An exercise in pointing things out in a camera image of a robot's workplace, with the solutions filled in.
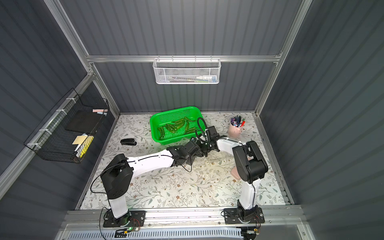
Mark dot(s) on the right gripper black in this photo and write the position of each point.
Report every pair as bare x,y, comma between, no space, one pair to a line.
207,144

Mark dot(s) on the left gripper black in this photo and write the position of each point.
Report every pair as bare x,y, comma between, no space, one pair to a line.
196,144

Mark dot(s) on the green plastic basket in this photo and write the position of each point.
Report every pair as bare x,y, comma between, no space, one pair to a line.
173,135

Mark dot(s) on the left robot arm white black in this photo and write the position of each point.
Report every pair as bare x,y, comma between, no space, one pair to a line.
117,176

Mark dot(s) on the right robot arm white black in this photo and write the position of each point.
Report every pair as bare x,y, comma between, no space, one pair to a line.
250,164

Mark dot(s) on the pink pen cup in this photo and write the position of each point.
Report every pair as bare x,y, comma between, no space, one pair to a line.
236,126

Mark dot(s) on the pink case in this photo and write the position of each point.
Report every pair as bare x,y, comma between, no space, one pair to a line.
235,174

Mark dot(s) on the black stapler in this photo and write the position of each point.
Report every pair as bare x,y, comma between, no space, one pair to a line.
128,142

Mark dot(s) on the black notebook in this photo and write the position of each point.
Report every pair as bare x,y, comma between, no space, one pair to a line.
85,122

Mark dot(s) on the yellow sticky notes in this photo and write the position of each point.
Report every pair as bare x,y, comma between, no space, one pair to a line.
80,139

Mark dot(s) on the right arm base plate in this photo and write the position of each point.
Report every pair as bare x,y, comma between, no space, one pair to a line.
233,216

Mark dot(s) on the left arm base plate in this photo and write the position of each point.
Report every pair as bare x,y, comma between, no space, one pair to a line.
131,219

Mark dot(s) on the white wire wall basket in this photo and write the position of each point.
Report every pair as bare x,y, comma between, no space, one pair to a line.
187,72

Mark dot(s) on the black wire wall basket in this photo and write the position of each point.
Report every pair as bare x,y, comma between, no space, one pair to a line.
67,135

